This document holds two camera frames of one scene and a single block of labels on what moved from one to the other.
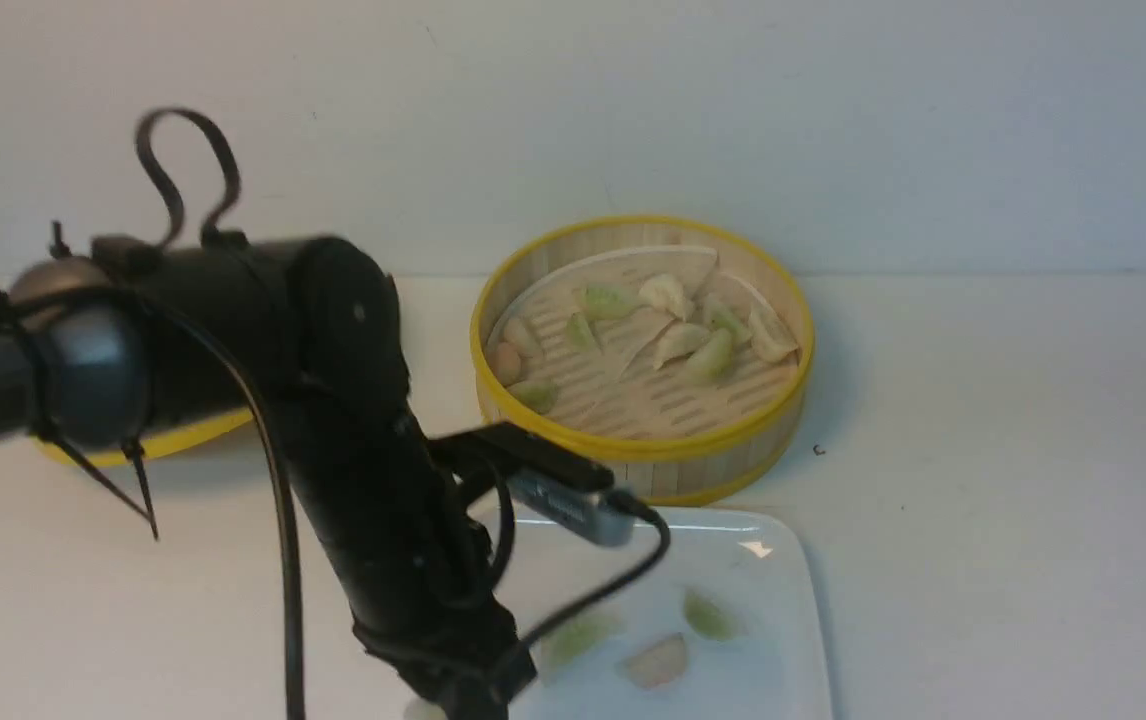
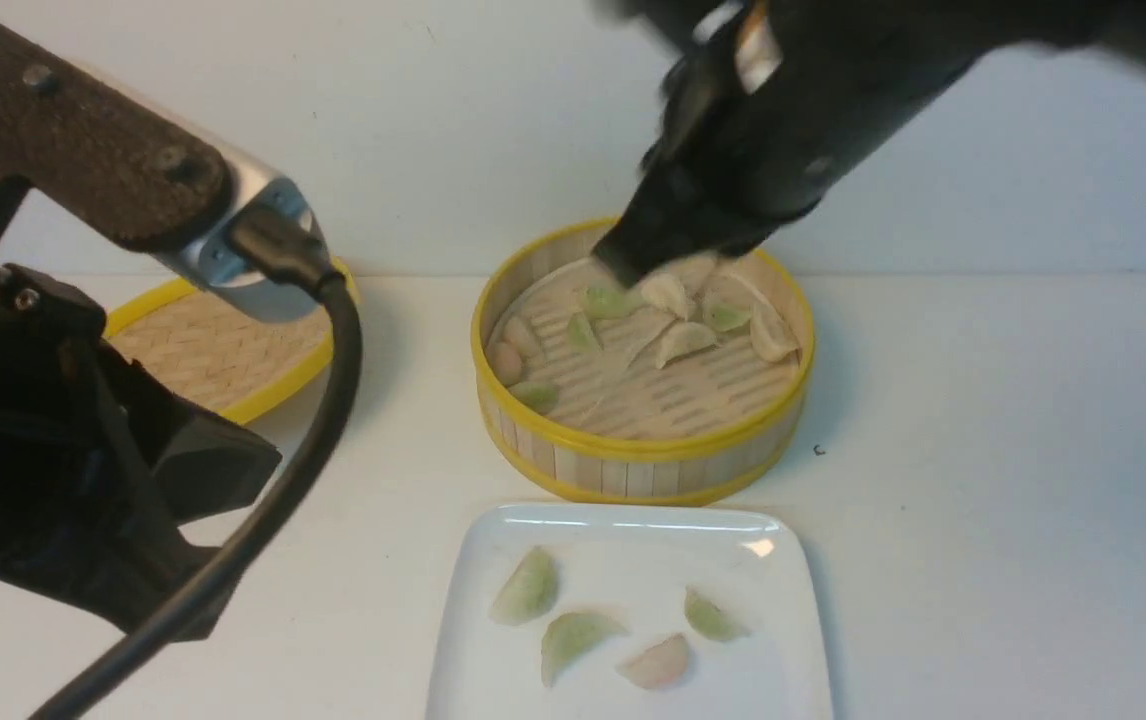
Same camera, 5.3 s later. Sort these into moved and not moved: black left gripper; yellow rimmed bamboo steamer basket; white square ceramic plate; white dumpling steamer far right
Moved: black left gripper
Not moved: white dumpling steamer far right; white square ceramic plate; yellow rimmed bamboo steamer basket
